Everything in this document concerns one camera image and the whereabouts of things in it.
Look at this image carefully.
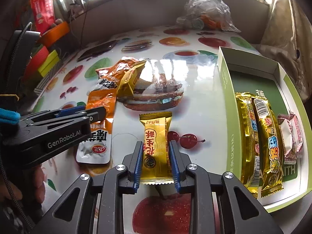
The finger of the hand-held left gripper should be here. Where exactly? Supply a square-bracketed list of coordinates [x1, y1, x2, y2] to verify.
[19, 105, 86, 123]
[24, 107, 108, 128]

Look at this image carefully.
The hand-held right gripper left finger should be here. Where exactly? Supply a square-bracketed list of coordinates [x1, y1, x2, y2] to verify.
[32, 141, 144, 234]

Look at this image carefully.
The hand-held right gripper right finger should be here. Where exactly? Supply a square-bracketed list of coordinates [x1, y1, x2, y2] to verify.
[169, 140, 284, 234]

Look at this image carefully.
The orange silver snack pouch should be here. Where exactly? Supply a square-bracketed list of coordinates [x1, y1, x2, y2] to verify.
[93, 57, 145, 96]
[76, 88, 118, 164]

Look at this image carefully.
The yellow snack packet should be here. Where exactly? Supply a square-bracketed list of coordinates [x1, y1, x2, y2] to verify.
[118, 60, 147, 98]
[139, 111, 174, 185]

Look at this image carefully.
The gold long snack packet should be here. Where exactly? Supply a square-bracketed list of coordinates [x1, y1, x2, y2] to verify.
[252, 97, 285, 199]
[234, 92, 261, 199]

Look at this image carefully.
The white red patterned snack packet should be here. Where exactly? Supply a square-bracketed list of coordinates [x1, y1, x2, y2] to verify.
[284, 112, 304, 164]
[278, 113, 294, 160]

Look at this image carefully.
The green white cardboard box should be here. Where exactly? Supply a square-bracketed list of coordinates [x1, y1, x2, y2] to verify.
[216, 46, 312, 213]

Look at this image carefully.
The person's left hand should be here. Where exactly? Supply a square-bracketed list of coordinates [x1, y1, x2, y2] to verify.
[0, 166, 50, 204]

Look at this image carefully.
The black white striped box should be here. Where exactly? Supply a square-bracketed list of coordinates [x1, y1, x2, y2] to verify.
[34, 63, 64, 95]

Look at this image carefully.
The blue fuzzy cloth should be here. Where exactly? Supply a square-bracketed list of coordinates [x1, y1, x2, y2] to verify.
[0, 107, 20, 125]

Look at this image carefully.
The yellow-green box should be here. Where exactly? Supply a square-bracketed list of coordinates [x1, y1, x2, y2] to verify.
[37, 50, 60, 78]

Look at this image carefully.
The red textured box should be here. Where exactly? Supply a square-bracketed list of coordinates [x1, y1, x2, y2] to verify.
[26, 46, 50, 76]

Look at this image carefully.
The black smartphone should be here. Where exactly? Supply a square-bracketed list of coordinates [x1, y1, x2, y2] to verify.
[76, 40, 119, 62]

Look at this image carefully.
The orange box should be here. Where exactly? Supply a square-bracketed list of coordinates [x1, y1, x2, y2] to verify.
[40, 21, 70, 48]

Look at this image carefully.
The white charger plug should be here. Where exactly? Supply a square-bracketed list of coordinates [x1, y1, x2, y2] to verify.
[69, 3, 79, 20]

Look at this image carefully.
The red snack bag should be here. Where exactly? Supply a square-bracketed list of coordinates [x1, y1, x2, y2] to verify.
[30, 0, 56, 33]

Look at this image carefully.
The round foil-lid cup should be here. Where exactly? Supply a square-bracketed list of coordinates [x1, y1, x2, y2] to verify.
[191, 19, 205, 30]

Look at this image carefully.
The grey cloth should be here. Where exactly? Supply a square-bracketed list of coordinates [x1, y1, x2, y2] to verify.
[253, 43, 283, 60]

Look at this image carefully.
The orange packet in bag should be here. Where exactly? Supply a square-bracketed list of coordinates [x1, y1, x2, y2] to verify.
[201, 15, 226, 30]

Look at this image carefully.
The clear plastic bag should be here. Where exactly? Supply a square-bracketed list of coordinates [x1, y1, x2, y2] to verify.
[175, 0, 242, 33]

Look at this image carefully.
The cream patterned curtain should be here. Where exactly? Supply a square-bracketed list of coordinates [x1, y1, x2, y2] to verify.
[253, 0, 312, 103]

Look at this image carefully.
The thin black cable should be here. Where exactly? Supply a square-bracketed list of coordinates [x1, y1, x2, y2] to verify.
[80, 12, 89, 50]

